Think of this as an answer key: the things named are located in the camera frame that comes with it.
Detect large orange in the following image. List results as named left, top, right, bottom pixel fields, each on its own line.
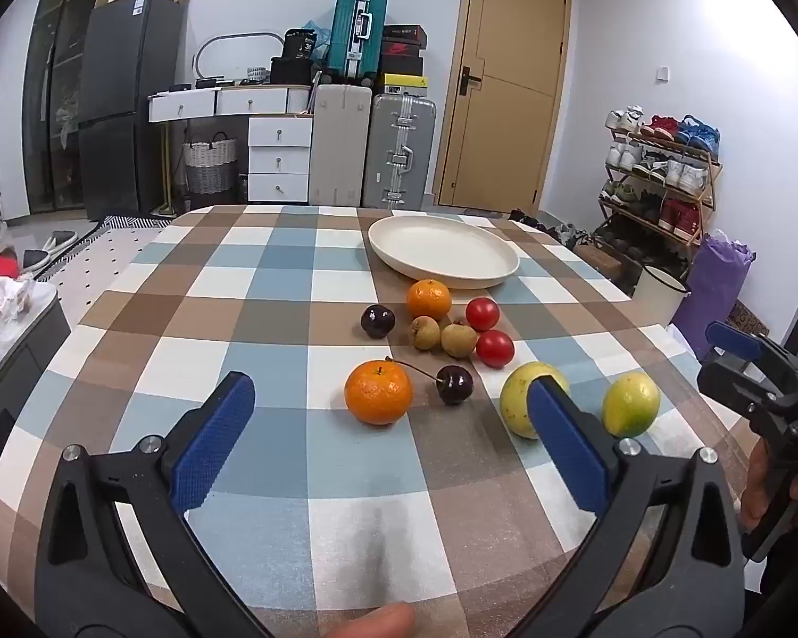
left=344, top=359, right=414, bottom=427

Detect white desk with drawers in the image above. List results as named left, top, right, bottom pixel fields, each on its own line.
left=147, top=85, right=313, bottom=124

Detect yellow and black shoe box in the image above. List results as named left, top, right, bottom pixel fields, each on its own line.
left=377, top=73, right=431, bottom=97

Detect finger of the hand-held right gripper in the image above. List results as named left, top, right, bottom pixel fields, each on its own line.
left=697, top=357, right=784, bottom=422
left=706, top=320, right=798, bottom=374

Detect dark glass cabinet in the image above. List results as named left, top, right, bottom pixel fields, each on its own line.
left=23, top=0, right=114, bottom=217

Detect oval ring mirror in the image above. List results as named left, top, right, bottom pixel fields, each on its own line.
left=195, top=31, right=287, bottom=81

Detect grey side table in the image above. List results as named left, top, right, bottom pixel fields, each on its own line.
left=0, top=279, right=73, bottom=426

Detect cream round plate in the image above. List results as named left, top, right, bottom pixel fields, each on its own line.
left=368, top=214, right=521, bottom=291

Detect wooden door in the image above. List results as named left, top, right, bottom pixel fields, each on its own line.
left=437, top=0, right=571, bottom=214

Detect small orange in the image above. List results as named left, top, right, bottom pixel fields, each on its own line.
left=406, top=278, right=453, bottom=321

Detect purple bag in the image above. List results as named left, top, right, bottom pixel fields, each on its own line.
left=671, top=231, right=755, bottom=363

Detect black refrigerator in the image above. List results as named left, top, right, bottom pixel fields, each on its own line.
left=80, top=0, right=186, bottom=222

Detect beige suitcase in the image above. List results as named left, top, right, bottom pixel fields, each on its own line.
left=307, top=83, right=373, bottom=207

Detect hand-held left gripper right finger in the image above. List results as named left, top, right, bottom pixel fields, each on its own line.
left=527, top=375, right=746, bottom=638

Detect silver suitcase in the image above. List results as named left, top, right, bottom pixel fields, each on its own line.
left=362, top=94, right=438, bottom=212

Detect white enamel bucket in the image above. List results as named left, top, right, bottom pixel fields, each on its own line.
left=631, top=264, right=693, bottom=326

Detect crumpled white plastic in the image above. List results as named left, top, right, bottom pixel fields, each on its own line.
left=0, top=275, right=37, bottom=326

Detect patterned rug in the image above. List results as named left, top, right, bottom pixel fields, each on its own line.
left=36, top=216, right=174, bottom=326

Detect checked tablecloth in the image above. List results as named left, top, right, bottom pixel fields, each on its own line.
left=0, top=205, right=762, bottom=638

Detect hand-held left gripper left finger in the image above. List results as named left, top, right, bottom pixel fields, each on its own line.
left=36, top=371, right=273, bottom=638

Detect shoe rack with shoes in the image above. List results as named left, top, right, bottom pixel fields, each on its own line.
left=602, top=105, right=720, bottom=244

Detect yellow-green guava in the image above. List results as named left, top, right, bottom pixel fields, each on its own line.
left=500, top=362, right=571, bottom=440

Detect brown doormat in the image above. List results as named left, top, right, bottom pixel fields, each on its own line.
left=728, top=299, right=769, bottom=340

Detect woven basket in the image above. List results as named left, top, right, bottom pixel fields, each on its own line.
left=182, top=133, right=238, bottom=195

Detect person's left hand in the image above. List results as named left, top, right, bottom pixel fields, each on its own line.
left=319, top=601, right=417, bottom=638

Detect black bag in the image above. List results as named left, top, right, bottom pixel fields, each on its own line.
left=269, top=28, right=320, bottom=85

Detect teal suitcase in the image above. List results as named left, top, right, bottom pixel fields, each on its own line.
left=326, top=0, right=390, bottom=81

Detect red tomato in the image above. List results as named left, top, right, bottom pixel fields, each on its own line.
left=465, top=297, right=501, bottom=332
left=475, top=329, right=516, bottom=369

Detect dark shoes on floor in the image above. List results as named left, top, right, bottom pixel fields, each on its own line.
left=509, top=209, right=593, bottom=247

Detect person's right hand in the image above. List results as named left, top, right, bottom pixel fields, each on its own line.
left=739, top=439, right=798, bottom=533

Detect white drawer cabinet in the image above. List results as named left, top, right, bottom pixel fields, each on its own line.
left=246, top=116, right=313, bottom=204

